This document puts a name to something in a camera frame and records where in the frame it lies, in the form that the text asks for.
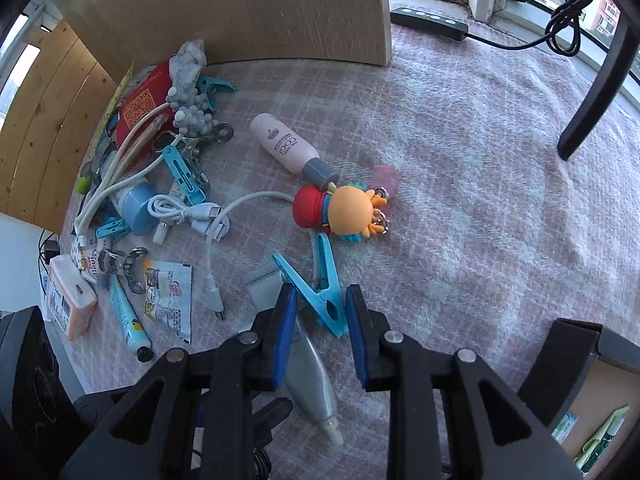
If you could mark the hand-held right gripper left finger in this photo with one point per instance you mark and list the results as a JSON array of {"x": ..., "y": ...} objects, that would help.
[{"x": 285, "y": 335}]

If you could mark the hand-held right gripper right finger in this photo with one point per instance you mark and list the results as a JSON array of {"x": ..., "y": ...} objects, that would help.
[{"x": 359, "y": 340}]

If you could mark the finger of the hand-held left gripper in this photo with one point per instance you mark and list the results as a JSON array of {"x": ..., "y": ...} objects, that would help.
[{"x": 272, "y": 417}]

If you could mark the teal clothespin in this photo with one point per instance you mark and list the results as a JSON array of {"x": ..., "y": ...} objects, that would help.
[
  {"x": 327, "y": 300},
  {"x": 182, "y": 175},
  {"x": 114, "y": 228},
  {"x": 215, "y": 90}
]

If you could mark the pink bottle grey cap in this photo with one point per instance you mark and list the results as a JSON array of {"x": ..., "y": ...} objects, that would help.
[{"x": 287, "y": 147}]

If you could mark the black storage box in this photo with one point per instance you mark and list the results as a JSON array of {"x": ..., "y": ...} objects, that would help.
[{"x": 565, "y": 360}]

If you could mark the grey pompom stick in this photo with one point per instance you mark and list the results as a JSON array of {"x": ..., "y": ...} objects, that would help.
[{"x": 190, "y": 95}]

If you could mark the pink checked cloth desktop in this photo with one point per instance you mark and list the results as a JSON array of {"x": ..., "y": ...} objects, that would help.
[{"x": 475, "y": 185}]

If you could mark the grey tube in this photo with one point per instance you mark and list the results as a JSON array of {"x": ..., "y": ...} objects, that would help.
[{"x": 310, "y": 375}]

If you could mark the orange tissue pack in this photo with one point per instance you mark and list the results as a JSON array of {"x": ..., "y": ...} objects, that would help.
[{"x": 70, "y": 300}]

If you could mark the teal tube black cap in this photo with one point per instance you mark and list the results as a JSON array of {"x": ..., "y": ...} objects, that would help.
[{"x": 127, "y": 320}]

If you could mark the printed snack sachet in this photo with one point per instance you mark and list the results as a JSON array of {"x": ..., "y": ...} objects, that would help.
[{"x": 167, "y": 300}]

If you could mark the small red print sachet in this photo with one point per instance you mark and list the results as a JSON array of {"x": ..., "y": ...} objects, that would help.
[{"x": 92, "y": 262}]

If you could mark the black charger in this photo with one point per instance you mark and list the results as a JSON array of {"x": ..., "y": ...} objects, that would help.
[{"x": 50, "y": 247}]

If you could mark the metal clip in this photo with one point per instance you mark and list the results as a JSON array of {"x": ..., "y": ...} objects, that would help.
[
  {"x": 210, "y": 132},
  {"x": 122, "y": 265}
]

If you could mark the pink translucent tag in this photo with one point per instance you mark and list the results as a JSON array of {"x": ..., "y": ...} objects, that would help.
[{"x": 385, "y": 179}]

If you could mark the blue capped white bottle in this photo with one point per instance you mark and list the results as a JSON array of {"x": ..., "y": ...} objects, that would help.
[{"x": 137, "y": 205}]

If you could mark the cream thin stick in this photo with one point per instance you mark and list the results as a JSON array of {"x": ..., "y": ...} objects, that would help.
[{"x": 150, "y": 132}]

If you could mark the slatted wooden board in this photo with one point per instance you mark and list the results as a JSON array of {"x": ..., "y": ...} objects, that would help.
[{"x": 45, "y": 125}]

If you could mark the red pouch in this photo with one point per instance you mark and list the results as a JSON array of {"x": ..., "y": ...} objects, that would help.
[{"x": 145, "y": 95}]

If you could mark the yellow ruler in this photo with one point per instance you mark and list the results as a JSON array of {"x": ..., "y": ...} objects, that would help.
[{"x": 122, "y": 90}]

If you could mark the brown flat board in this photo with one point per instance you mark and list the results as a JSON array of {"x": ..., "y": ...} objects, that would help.
[{"x": 250, "y": 5}]

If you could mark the black tripod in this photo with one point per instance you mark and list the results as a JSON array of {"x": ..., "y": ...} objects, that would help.
[{"x": 595, "y": 100}]

